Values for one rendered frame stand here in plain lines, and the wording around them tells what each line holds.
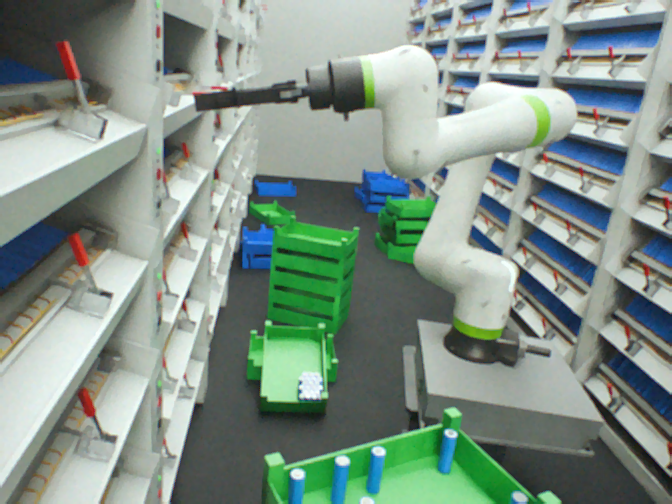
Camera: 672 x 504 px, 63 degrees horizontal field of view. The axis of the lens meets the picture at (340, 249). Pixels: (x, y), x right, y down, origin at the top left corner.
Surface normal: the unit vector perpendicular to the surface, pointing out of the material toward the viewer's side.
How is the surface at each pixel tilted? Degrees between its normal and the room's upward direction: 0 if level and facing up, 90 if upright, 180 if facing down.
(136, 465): 90
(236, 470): 0
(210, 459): 0
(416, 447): 90
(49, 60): 90
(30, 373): 17
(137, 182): 90
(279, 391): 22
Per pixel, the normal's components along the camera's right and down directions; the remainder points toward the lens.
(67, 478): 0.40, -0.88
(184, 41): 0.10, 0.33
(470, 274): -0.79, 0.05
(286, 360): 0.14, -0.76
